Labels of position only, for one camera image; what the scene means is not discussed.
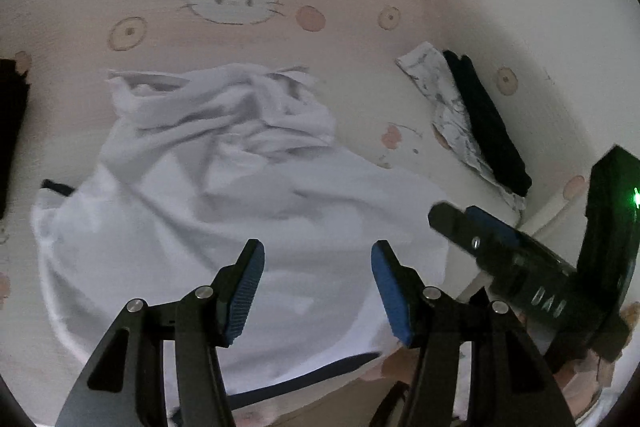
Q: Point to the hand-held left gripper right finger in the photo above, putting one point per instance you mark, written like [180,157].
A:
[392,294]

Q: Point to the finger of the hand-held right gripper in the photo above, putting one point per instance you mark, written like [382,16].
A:
[492,222]
[457,227]

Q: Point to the narrow black folded garment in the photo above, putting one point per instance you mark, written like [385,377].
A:
[487,127]

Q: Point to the white garment with black trim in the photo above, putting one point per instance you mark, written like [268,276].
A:
[200,187]

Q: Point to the person's right hand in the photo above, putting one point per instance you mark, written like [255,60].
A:
[582,377]

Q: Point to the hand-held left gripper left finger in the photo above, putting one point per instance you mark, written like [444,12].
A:
[245,292]

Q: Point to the grey patterned white folded cloth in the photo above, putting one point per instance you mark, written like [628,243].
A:
[445,107]

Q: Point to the large black folded garment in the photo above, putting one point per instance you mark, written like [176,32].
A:
[10,132]

